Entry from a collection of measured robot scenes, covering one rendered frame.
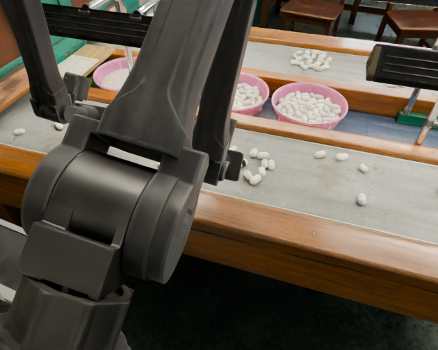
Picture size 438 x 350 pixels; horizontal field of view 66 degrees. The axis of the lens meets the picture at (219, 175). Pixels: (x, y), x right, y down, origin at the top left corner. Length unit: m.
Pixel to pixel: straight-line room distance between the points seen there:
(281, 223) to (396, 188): 0.37
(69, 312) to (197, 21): 0.21
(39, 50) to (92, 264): 0.63
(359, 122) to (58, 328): 1.27
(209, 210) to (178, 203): 0.64
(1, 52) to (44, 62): 0.61
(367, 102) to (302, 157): 0.45
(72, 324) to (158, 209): 0.08
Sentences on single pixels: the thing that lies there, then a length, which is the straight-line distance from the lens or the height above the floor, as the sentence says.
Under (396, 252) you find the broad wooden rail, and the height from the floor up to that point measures 0.76.
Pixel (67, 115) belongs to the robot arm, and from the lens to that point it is 0.89.
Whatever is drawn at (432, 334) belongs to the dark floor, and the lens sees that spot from 1.75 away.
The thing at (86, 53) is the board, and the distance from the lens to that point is 1.63.
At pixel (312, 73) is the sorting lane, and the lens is 1.50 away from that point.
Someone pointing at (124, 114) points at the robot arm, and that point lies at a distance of 0.25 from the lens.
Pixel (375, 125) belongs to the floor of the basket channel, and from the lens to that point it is 1.39.
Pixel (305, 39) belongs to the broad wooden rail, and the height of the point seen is 0.76.
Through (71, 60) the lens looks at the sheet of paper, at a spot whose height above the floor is 0.78.
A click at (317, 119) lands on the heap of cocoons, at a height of 0.74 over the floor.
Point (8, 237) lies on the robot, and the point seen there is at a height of 1.04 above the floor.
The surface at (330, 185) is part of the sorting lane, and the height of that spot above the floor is 0.74.
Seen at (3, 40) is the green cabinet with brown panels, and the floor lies 0.95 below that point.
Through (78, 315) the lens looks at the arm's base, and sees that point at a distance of 0.22.
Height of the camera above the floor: 1.43
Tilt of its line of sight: 45 degrees down
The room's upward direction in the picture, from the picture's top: straight up
